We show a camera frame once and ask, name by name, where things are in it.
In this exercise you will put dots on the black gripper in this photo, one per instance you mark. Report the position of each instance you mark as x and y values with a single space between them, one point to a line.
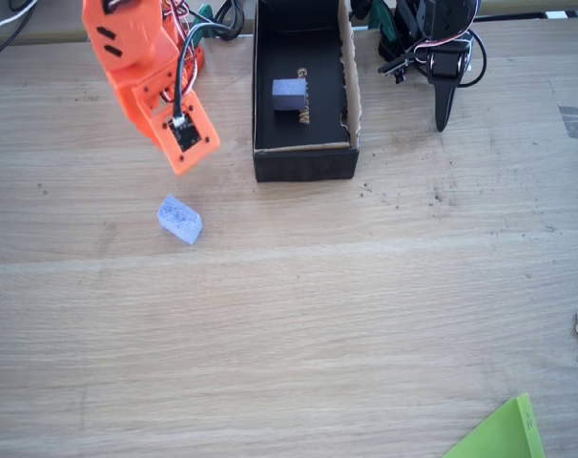
444 102

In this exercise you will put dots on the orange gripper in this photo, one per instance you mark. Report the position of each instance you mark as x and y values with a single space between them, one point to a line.
137 111

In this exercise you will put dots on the purple foam block rough-topped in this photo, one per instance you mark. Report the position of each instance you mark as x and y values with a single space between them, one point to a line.
179 219

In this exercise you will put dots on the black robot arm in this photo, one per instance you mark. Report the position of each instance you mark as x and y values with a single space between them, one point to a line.
413 19

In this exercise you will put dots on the black cardboard box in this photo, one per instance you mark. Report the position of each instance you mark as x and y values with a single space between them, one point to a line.
308 167

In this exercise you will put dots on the purple foam block smooth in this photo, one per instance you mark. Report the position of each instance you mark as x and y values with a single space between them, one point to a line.
289 95

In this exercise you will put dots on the green table clamp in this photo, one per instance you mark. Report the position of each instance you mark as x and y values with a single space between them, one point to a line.
382 21
207 16

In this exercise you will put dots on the grey tape patch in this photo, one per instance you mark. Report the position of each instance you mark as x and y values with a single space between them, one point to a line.
577 121

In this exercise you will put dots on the green paper sheet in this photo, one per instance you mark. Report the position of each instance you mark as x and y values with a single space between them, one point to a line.
503 434

